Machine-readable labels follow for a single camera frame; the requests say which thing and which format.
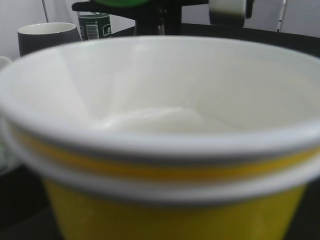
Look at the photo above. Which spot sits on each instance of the clear Cestbon water bottle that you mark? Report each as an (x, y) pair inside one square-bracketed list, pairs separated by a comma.
[(94, 25)]

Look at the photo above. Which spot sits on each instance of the yellow paper cup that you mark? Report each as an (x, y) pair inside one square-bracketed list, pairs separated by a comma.
[(167, 137)]

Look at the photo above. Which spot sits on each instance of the black stand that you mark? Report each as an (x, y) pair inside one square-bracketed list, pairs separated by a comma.
[(152, 17)]

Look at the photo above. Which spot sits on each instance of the grey mug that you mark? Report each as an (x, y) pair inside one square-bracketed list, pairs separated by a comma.
[(227, 12)]

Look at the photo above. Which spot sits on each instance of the black mug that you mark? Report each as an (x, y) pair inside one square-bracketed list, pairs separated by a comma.
[(35, 37)]

